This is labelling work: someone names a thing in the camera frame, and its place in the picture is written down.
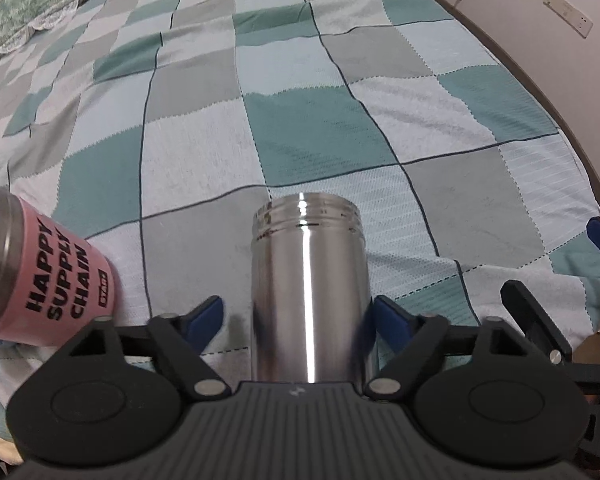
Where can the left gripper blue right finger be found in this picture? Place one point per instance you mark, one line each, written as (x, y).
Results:
(416, 342)

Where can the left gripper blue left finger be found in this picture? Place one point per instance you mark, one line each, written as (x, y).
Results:
(178, 341)

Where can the stainless steel cup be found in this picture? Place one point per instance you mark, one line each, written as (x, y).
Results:
(310, 292)

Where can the checkered green grey bedsheet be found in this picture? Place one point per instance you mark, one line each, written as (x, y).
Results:
(155, 129)

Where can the pink happy supply chain cup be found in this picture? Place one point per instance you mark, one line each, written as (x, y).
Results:
(52, 282)

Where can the white wall socket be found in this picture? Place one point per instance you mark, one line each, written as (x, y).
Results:
(571, 15)

